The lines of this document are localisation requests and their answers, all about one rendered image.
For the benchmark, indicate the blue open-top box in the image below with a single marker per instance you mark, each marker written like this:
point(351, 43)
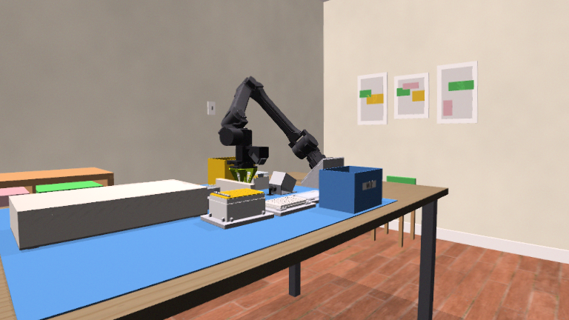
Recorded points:
point(350, 189)

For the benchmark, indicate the white push-button box with green button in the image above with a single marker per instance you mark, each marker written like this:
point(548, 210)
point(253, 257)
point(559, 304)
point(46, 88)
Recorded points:
point(281, 184)

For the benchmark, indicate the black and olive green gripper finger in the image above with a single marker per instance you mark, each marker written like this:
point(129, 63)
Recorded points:
point(241, 174)
point(252, 174)

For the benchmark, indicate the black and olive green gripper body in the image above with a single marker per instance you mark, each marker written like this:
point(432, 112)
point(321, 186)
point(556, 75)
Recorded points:
point(241, 164)

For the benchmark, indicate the blue bench mat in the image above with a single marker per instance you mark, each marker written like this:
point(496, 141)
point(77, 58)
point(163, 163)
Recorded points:
point(56, 279)

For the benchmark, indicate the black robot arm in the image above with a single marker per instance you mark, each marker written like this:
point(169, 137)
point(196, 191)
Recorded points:
point(233, 132)

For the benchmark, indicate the yellow open-top bin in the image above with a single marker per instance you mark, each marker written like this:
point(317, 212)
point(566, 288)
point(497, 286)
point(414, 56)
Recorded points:
point(219, 169)

